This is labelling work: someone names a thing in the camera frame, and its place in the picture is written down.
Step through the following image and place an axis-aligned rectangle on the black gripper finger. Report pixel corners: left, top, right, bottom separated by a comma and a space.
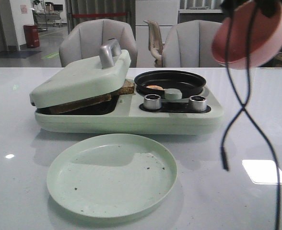
220, 0, 249, 17
256, 0, 282, 17

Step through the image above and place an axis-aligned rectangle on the pink bowl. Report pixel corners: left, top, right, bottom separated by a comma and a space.
211, 0, 282, 69

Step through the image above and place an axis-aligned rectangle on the orange shrimp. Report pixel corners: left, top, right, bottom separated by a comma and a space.
146, 85, 164, 91

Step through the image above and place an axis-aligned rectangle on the bread slice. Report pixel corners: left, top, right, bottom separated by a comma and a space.
111, 79, 135, 96
48, 93, 112, 114

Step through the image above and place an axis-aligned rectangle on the green sandwich maker lid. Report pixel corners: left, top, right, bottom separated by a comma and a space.
29, 39, 131, 109

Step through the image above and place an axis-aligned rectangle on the green breakfast maker base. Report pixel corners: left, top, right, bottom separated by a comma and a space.
35, 87, 223, 135

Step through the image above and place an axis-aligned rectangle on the right grey upholstered chair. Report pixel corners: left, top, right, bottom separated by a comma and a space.
162, 20, 222, 68

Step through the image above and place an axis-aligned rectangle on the grey upholstered chair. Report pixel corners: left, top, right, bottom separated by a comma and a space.
59, 19, 138, 68
162, 20, 222, 68

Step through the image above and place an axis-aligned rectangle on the white cabinet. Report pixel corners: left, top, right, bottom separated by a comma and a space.
135, 0, 179, 68

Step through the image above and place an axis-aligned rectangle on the beige office chair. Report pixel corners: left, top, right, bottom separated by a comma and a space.
144, 20, 164, 68

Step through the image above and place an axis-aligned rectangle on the black round frying pan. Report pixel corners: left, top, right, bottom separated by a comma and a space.
134, 70, 206, 98

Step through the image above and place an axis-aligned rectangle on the right silver control knob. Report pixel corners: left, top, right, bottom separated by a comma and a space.
188, 95, 207, 112

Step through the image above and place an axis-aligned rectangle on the silver control knob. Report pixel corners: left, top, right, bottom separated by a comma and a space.
188, 95, 207, 112
143, 94, 162, 110

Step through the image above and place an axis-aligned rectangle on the left silver control knob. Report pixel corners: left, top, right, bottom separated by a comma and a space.
143, 94, 162, 110

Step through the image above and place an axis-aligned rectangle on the left grey upholstered chair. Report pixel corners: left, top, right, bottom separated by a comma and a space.
59, 19, 138, 68

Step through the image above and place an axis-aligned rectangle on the red trash bin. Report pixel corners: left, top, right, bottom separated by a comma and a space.
23, 24, 40, 48

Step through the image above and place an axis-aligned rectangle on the green round plate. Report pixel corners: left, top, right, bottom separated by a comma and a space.
47, 134, 177, 222

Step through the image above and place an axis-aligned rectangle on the black cable long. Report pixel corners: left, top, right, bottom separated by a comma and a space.
220, 17, 282, 230

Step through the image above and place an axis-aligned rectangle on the black cable with plug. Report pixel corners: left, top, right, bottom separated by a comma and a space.
221, 2, 259, 172

